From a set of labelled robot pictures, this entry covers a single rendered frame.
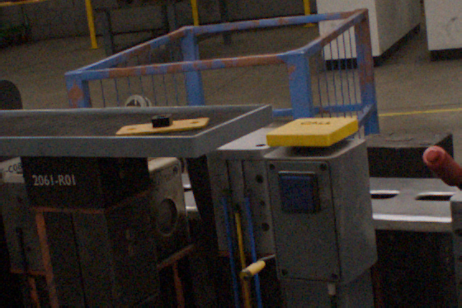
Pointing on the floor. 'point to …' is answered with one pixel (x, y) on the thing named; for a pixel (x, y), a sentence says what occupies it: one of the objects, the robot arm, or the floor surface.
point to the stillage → (295, 66)
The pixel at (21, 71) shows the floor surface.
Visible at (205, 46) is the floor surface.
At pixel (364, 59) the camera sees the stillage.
